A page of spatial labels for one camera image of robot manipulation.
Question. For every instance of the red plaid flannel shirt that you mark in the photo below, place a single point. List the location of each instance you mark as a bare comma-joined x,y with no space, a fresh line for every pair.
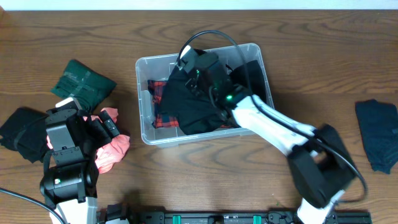
156,88

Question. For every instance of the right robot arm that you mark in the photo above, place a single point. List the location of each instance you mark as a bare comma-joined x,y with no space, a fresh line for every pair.
320,165

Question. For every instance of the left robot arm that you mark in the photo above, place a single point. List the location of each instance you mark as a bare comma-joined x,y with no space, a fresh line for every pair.
70,172

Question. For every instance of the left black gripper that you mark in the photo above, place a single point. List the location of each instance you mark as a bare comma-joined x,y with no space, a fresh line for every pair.
91,132

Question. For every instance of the dark green folded shirt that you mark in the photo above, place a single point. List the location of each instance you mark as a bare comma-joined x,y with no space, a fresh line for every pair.
87,86

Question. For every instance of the dark navy cloth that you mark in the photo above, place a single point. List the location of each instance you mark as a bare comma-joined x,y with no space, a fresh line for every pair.
378,127

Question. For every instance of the pink shirt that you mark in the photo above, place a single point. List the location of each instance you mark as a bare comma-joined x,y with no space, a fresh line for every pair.
111,153

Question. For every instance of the black folded cloth left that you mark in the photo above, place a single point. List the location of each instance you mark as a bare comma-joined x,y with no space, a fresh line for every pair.
25,132

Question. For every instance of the black garment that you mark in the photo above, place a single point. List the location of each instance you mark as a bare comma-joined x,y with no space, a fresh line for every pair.
196,115

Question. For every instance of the clear plastic storage bin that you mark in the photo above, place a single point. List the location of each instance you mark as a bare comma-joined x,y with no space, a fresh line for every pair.
159,68

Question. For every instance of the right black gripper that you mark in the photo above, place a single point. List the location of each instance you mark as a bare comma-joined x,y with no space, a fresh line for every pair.
192,82

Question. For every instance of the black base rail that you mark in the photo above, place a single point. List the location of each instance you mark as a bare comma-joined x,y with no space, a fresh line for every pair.
123,213

